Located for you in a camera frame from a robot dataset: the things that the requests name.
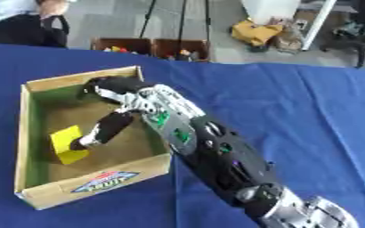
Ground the black tripod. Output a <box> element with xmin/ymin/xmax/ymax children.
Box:
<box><xmin>137</xmin><ymin>0</ymin><xmax>214</xmax><ymax>40</ymax></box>

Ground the white panel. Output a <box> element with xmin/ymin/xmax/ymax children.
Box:
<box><xmin>239</xmin><ymin>0</ymin><xmax>338</xmax><ymax>52</ymax></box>

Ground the tan crumpled bag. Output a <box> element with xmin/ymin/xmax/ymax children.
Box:
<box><xmin>270</xmin><ymin>18</ymin><xmax>307</xmax><ymax>55</ymax></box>

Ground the tan cardboard box green inside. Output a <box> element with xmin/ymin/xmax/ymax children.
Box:
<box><xmin>12</xmin><ymin>65</ymin><xmax>175</xmax><ymax>211</ymax></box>

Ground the yellow block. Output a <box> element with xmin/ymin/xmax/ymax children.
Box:
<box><xmin>48</xmin><ymin>124</ymin><xmax>93</xmax><ymax>166</ymax></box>

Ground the person's hand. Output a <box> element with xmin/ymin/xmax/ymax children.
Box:
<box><xmin>36</xmin><ymin>0</ymin><xmax>70</xmax><ymax>18</ymax></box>

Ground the yellow bag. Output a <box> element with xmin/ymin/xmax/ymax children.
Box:
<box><xmin>229</xmin><ymin>20</ymin><xmax>286</xmax><ymax>47</ymax></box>

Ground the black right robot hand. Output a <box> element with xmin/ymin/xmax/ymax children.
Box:
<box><xmin>69</xmin><ymin>76</ymin><xmax>159</xmax><ymax>151</ymax></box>

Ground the brown cardboard box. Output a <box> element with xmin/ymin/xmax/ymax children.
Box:
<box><xmin>89</xmin><ymin>37</ymin><xmax>155</xmax><ymax>56</ymax></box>
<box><xmin>151</xmin><ymin>37</ymin><xmax>213</xmax><ymax>63</ymax></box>

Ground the person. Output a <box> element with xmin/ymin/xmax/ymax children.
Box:
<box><xmin>0</xmin><ymin>0</ymin><xmax>72</xmax><ymax>49</ymax></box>

